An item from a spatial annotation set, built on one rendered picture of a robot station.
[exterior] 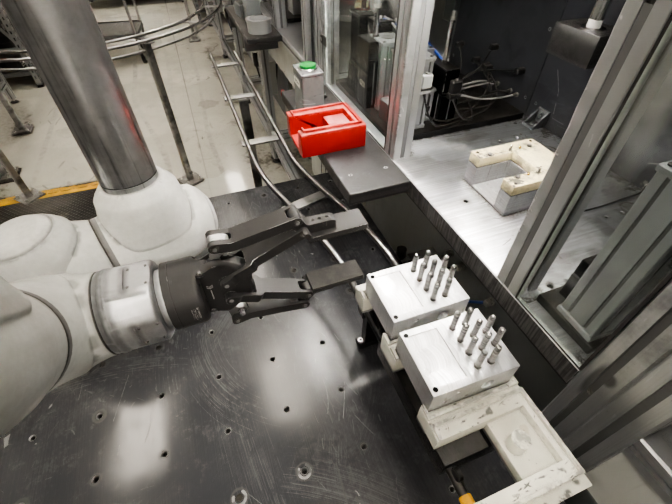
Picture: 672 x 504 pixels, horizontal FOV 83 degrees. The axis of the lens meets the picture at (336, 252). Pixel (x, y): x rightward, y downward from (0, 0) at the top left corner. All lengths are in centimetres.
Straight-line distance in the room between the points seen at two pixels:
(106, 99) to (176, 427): 56
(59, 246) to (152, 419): 34
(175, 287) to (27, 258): 40
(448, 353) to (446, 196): 37
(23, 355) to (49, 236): 48
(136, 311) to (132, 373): 47
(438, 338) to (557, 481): 20
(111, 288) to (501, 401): 48
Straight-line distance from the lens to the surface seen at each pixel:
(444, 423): 54
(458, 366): 53
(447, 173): 87
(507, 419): 59
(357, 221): 43
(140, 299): 41
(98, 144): 73
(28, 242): 78
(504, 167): 87
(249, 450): 74
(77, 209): 261
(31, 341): 34
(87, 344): 43
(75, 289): 44
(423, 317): 57
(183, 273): 42
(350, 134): 90
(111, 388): 87
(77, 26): 69
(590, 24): 76
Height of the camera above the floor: 137
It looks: 46 degrees down
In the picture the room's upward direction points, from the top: straight up
